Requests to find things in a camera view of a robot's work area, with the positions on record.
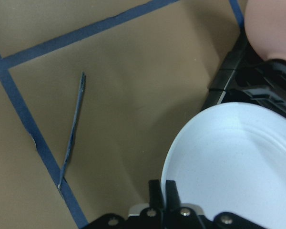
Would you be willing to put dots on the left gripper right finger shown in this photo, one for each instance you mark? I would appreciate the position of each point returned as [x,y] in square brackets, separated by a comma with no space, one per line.
[173,205]

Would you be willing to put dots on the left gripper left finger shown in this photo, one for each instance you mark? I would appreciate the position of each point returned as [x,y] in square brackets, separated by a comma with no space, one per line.
[156,205]

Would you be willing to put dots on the blue plate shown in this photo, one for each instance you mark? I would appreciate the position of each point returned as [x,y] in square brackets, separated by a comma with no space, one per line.
[232,157]

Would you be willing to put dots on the pink plate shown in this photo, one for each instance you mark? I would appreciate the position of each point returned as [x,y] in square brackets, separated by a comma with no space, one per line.
[265,26]

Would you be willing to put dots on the black dish rack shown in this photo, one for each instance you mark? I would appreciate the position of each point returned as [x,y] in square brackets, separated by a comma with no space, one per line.
[244,77]

